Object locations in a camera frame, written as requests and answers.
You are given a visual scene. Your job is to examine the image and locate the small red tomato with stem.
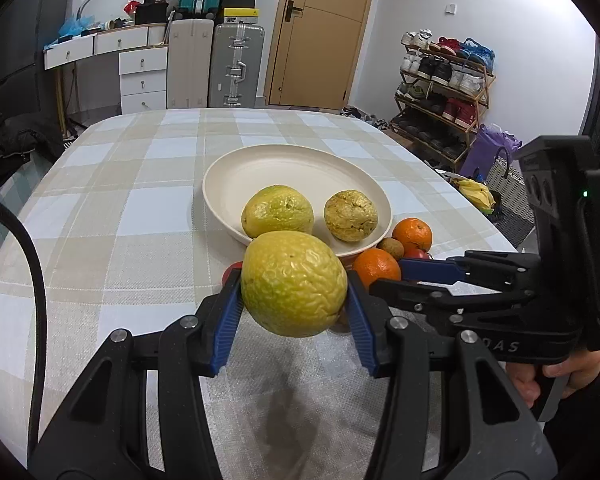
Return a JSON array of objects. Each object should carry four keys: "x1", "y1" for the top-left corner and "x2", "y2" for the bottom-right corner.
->
[{"x1": 403, "y1": 246, "x2": 431, "y2": 260}]

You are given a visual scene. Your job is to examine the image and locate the brown longan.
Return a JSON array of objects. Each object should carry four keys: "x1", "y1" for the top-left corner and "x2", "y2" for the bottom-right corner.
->
[
  {"x1": 330, "y1": 309, "x2": 351, "y2": 334},
  {"x1": 377, "y1": 237, "x2": 405, "y2": 261}
]

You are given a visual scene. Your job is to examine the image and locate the orange mandarin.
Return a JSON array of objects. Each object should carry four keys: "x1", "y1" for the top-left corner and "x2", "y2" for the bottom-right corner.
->
[
  {"x1": 352, "y1": 248, "x2": 402, "y2": 289},
  {"x1": 392, "y1": 217, "x2": 432, "y2": 252}
]

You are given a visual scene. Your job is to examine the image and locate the round red tomato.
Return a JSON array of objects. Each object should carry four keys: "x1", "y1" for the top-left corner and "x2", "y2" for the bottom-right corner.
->
[{"x1": 221, "y1": 261, "x2": 242, "y2": 286}]

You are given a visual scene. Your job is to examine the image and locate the wrinkled yellow guava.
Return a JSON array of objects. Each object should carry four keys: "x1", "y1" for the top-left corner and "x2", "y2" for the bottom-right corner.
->
[{"x1": 323, "y1": 190, "x2": 378, "y2": 243}]

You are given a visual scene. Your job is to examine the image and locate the large yellow-green guava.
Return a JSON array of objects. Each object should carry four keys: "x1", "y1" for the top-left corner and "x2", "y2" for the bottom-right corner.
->
[{"x1": 242, "y1": 184, "x2": 314, "y2": 238}]

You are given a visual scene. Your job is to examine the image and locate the right hand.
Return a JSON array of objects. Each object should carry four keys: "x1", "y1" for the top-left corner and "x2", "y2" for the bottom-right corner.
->
[{"x1": 505, "y1": 349, "x2": 600, "y2": 408}]

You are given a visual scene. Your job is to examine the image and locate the woven basket bag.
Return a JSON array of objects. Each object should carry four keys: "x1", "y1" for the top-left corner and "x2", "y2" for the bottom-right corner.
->
[{"x1": 486, "y1": 155, "x2": 534, "y2": 247}]

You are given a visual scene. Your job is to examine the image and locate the bunch of yellow bananas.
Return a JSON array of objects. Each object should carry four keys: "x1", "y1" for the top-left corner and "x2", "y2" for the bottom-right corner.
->
[{"x1": 451, "y1": 178, "x2": 495, "y2": 214}]

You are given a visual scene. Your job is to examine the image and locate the purple bag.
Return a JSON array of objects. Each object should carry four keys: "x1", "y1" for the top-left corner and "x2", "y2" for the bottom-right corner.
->
[{"x1": 460, "y1": 124, "x2": 522, "y2": 182}]

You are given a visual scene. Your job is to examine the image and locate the cream round plate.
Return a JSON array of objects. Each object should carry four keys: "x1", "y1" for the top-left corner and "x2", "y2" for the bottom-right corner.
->
[{"x1": 201, "y1": 143, "x2": 394, "y2": 259}]

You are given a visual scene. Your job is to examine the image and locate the checked beige tablecloth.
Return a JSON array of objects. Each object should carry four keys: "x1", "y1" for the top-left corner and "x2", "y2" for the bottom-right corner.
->
[{"x1": 20, "y1": 110, "x2": 509, "y2": 479}]

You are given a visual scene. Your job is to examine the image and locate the wooden shoe rack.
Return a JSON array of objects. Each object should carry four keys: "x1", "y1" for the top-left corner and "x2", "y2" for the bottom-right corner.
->
[{"x1": 389, "y1": 29, "x2": 495, "y2": 170}]

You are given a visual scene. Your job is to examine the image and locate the silver aluminium suitcase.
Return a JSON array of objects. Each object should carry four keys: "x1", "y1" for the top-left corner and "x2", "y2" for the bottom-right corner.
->
[{"x1": 208, "y1": 23, "x2": 265, "y2": 108}]

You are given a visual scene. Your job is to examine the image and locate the beige suitcase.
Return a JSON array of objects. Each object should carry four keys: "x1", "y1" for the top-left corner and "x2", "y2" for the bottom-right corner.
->
[{"x1": 166, "y1": 18, "x2": 214, "y2": 110}]

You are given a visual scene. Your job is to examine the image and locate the white drawer desk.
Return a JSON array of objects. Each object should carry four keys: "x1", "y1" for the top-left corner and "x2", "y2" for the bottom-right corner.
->
[{"x1": 43, "y1": 24, "x2": 168, "y2": 114}]

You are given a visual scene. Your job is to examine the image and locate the wooden door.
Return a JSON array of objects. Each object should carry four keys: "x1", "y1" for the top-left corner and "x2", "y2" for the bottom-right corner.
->
[{"x1": 265, "y1": 0, "x2": 372, "y2": 110}]

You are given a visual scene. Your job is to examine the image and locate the black box on desk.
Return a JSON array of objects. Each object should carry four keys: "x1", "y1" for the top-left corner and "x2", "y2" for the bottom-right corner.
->
[{"x1": 134, "y1": 0, "x2": 169, "y2": 25}]

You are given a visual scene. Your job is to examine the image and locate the blue plastic bag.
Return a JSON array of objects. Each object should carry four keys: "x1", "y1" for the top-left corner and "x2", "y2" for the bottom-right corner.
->
[{"x1": 58, "y1": 16, "x2": 94, "y2": 38}]

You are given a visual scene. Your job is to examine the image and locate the dark grey refrigerator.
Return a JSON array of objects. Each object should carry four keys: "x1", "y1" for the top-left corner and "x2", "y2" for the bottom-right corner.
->
[{"x1": 0, "y1": 0, "x2": 68, "y2": 126}]

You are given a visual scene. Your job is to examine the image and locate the black cable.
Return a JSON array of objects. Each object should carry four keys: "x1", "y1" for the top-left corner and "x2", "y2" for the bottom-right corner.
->
[{"x1": 0, "y1": 190, "x2": 50, "y2": 466}]

